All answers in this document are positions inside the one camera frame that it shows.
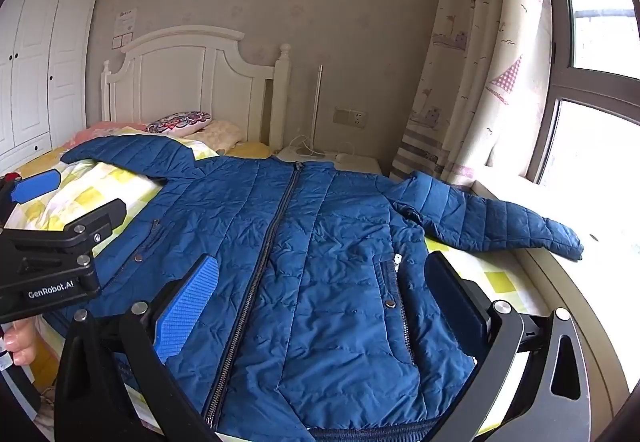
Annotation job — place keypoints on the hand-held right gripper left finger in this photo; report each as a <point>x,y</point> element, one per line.
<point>187,307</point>

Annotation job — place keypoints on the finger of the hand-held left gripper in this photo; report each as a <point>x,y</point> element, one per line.
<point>37,182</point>
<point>97,219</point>

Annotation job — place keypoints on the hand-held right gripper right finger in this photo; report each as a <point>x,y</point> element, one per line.
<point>452,302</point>

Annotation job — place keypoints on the blue quilted jacket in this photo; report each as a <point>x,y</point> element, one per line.
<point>310,282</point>

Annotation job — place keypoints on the person's left hand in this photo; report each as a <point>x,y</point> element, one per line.
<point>20,339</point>

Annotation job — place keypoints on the yellow checkered bed cover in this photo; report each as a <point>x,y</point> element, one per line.
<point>115,182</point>

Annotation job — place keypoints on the pink blanket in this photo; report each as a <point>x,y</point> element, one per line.
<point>107,130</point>

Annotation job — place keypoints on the white wardrobe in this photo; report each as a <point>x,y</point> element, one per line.
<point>40,62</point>

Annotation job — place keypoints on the colourful patterned pillow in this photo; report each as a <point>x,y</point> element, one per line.
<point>180,122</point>

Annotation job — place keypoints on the cream checkered pillow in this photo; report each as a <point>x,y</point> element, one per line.
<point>222,132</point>

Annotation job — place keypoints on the white nightstand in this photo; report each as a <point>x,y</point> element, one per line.
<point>350,165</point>

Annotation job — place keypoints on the white wooden headboard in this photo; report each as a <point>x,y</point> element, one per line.
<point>200,72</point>

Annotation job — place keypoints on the white charger plug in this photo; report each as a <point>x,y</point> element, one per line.
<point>342,156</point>

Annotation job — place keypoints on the sailboat print curtain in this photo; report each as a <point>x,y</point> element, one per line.
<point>480,47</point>

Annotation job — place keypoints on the window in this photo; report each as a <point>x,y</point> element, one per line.
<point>595,72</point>

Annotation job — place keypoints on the paper sheet on wall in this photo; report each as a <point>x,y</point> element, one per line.
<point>125,27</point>

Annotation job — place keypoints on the wall socket panel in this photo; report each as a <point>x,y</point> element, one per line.
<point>350,117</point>

